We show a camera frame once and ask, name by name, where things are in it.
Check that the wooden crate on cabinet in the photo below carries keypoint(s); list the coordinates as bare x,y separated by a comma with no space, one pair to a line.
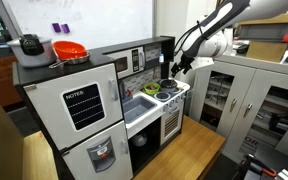
267,33

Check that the large wall whiteboard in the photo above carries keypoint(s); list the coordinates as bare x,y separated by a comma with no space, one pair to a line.
100,20

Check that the grey cooking pot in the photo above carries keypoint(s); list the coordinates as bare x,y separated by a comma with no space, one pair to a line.
169,90

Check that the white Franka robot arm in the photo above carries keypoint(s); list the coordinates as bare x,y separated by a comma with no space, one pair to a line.
217,20

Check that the red faucet knob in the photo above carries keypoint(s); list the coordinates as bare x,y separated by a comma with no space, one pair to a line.
129,92

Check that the white bottle blue cap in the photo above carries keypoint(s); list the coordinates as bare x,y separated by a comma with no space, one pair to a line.
161,59

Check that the purple magnet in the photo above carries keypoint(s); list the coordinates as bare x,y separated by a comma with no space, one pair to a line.
65,28
56,27

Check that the cardboard box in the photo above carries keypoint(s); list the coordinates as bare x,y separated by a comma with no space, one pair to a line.
0,143

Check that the grey stove knob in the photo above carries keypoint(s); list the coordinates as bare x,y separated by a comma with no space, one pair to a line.
166,108
171,104
183,96
178,100

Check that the white oven door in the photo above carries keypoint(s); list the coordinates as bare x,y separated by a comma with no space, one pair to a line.
171,125

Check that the white upper fridge door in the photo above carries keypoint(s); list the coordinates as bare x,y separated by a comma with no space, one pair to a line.
47,110

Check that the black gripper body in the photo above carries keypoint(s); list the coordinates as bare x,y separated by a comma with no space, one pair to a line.
186,62

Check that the grey toy sink basin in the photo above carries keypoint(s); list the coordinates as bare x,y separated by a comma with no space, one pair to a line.
137,108

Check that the toy microwave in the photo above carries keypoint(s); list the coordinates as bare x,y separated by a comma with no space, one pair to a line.
127,63

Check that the toy kitchen play set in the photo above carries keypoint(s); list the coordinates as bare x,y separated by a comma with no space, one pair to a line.
40,71

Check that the round stove burner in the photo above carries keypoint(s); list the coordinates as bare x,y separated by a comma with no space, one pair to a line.
162,96

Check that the orange colander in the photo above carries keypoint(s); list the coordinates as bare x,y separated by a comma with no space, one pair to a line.
70,49

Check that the silver frying pan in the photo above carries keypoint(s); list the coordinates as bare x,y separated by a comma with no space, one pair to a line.
77,60

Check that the green bowl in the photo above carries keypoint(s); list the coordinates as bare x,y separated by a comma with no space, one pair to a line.
151,90

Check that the white glass-door cabinet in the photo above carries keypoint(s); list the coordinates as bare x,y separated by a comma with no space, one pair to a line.
244,96

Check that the white lower fridge door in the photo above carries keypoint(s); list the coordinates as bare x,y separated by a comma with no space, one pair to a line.
80,166

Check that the large silver stock pot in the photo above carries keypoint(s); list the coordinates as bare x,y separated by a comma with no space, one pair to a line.
34,53

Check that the wooden bench table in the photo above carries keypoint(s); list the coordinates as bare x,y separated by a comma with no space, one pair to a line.
184,150

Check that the white fridge door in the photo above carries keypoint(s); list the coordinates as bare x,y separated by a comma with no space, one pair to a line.
80,166
47,110

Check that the silver toy kettle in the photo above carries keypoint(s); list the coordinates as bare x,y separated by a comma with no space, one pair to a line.
139,140

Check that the wooden spatula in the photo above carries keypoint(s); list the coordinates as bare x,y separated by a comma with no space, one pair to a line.
155,72

